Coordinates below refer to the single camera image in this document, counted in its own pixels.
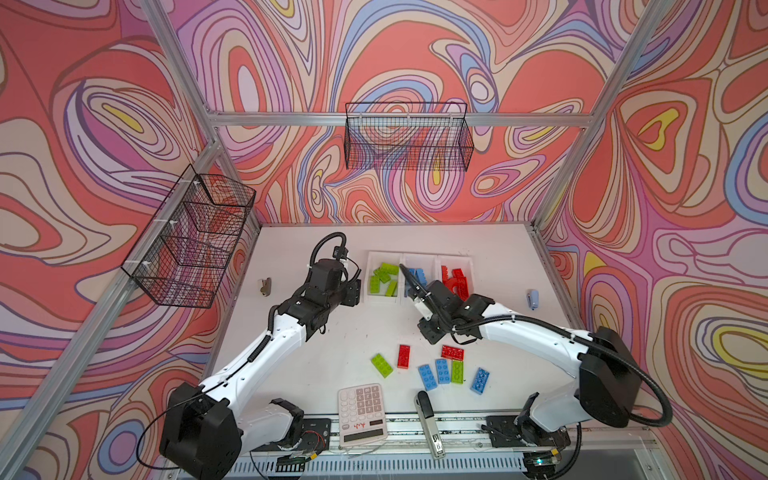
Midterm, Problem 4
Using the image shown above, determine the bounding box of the blue lego brick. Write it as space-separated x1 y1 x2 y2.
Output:
405 268 427 296
435 358 451 384
470 368 490 395

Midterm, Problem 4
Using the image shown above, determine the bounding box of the green lego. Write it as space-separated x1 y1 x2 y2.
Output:
385 280 398 298

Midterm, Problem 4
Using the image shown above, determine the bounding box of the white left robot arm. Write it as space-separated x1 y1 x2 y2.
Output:
158 258 360 479

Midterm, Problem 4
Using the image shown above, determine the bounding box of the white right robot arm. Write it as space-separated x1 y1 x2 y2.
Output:
399 265 673 433

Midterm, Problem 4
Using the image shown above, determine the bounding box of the red lego brick studs up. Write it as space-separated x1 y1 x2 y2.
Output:
441 345 465 362

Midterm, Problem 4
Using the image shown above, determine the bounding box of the green lego brick studs up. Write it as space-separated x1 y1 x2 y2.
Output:
451 360 464 385

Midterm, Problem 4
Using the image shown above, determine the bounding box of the white container left compartment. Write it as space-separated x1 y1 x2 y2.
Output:
363 251 403 306

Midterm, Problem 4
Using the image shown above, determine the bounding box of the white container compartment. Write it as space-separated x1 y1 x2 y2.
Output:
363 251 403 306
437 255 475 301

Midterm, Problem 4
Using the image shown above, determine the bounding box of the white container right compartment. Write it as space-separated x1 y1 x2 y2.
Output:
437 255 475 301

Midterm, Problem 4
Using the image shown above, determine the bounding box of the red lego brick upside down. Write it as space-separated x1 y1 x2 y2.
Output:
397 344 411 370

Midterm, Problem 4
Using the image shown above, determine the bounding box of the olive small object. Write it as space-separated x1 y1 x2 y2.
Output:
259 277 272 297

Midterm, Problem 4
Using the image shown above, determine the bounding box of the light blue lego studs up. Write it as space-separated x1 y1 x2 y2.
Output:
417 364 438 391

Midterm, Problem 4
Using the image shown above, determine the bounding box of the light blue small stapler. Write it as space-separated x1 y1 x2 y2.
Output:
526 290 539 310

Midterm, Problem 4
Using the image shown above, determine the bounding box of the green lego brick glossy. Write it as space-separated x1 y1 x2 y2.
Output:
371 353 394 378

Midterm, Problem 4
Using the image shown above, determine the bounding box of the black silver stapler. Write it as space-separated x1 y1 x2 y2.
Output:
414 390 446 460

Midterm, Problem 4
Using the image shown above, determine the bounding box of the white pink calculator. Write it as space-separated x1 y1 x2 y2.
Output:
337 383 388 449

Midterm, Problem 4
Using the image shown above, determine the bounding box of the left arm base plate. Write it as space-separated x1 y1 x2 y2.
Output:
258 417 332 453

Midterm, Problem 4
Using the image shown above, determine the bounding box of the black wire basket back wall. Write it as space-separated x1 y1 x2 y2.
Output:
343 100 475 172

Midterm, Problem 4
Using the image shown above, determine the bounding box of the black wire basket wall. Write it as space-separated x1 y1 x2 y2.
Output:
121 166 255 309
343 100 475 172

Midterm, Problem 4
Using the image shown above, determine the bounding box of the black wire basket left wall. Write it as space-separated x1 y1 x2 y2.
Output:
121 166 255 309

